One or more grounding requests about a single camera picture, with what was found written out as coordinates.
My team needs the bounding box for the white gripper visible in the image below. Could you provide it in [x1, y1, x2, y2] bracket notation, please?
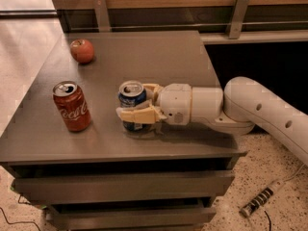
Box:
[115, 84, 193, 125]

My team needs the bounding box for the blue pepsi can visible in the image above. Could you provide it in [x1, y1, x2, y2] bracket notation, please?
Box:
[118, 80, 146, 132]

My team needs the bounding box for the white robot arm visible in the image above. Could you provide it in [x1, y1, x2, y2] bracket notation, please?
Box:
[116, 77, 308, 165]

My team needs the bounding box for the red coca-cola can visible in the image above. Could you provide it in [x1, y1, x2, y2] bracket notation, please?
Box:
[53, 81, 91, 132]

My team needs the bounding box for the red apple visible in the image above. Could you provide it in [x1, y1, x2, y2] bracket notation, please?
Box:
[70, 38, 94, 64]

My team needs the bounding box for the grey drawer cabinet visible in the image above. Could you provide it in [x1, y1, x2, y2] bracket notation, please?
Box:
[0, 31, 240, 231]

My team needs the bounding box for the upper grey drawer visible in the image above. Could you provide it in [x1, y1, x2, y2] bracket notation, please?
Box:
[13, 170, 234, 205]

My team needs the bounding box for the grey drawer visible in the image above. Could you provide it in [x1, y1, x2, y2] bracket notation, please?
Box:
[13, 170, 234, 205]
[50, 208, 216, 230]

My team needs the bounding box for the lower grey drawer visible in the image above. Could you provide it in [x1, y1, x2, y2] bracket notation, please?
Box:
[50, 208, 216, 230]

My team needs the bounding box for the white power strip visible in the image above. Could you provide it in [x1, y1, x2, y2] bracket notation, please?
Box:
[240, 179, 285, 218]

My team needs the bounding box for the left metal rail bracket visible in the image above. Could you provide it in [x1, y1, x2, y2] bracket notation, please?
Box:
[92, 0, 112, 32]

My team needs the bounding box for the metal rail bracket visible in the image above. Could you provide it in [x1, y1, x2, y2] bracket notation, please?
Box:
[92, 0, 112, 32]
[226, 0, 250, 39]

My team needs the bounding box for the right metal rail bracket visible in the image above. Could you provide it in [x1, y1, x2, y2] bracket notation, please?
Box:
[226, 0, 250, 39]

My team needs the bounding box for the black floor cable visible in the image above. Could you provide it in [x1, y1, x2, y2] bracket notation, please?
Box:
[0, 194, 42, 231]

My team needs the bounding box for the metal horizontal rail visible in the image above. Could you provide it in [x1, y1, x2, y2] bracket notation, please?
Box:
[70, 20, 308, 31]

